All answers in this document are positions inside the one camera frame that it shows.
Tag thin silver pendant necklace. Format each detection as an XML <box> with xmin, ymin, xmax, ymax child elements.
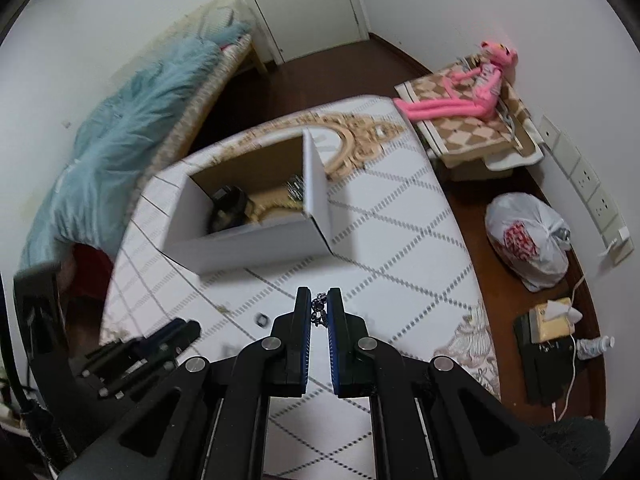
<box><xmin>310</xmin><ymin>292</ymin><xmax>330</xmax><ymax>330</ymax></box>

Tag wooden bead bracelet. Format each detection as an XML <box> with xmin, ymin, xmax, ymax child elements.
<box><xmin>246</xmin><ymin>192</ymin><xmax>305</xmax><ymax>229</ymax></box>

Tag black smart watch band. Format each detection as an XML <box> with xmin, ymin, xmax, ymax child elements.
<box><xmin>206</xmin><ymin>185</ymin><xmax>254</xmax><ymax>234</ymax></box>

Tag thick silver chain necklace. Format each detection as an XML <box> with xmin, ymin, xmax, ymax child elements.
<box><xmin>284</xmin><ymin>173</ymin><xmax>305</xmax><ymax>204</ymax></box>

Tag floral white tablecloth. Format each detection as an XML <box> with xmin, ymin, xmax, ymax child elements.
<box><xmin>98</xmin><ymin>94</ymin><xmax>501</xmax><ymax>480</ymax></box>

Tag open cardboard box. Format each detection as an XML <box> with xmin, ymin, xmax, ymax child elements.
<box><xmin>160</xmin><ymin>130</ymin><xmax>331</xmax><ymax>275</ymax></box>

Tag teal blue duvet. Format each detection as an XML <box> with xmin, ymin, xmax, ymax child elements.
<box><xmin>20</xmin><ymin>37</ymin><xmax>221</xmax><ymax>269</ymax></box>

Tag yellow tissue box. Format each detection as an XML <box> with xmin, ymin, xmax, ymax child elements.
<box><xmin>528</xmin><ymin>297</ymin><xmax>582</xmax><ymax>344</ymax></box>

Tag white plastic bag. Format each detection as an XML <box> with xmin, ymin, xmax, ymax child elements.
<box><xmin>485</xmin><ymin>193</ymin><xmax>572</xmax><ymax>292</ymax></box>

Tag white bottle on floor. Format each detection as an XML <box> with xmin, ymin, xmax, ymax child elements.
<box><xmin>576</xmin><ymin>336</ymin><xmax>615</xmax><ymax>361</ymax></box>

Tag brown checkered cushion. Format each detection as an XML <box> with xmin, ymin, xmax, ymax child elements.
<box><xmin>395</xmin><ymin>54</ymin><xmax>544</xmax><ymax>172</ymax></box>

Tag pink panther plush toy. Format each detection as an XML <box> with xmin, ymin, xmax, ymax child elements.
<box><xmin>394</xmin><ymin>41</ymin><xmax>518</xmax><ymax>122</ymax></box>

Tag bed with checkered mattress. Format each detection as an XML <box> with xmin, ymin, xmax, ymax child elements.
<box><xmin>113</xmin><ymin>0</ymin><xmax>256</xmax><ymax>229</ymax></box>

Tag white door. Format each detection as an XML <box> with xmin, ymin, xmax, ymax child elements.
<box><xmin>244</xmin><ymin>0</ymin><xmax>368</xmax><ymax>64</ymax></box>

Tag wall power sockets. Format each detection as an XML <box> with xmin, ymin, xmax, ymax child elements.
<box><xmin>538</xmin><ymin>115</ymin><xmax>634</xmax><ymax>266</ymax></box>

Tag white charging cable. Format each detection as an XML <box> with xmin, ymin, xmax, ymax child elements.
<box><xmin>551</xmin><ymin>238</ymin><xmax>633</xmax><ymax>424</ymax></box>

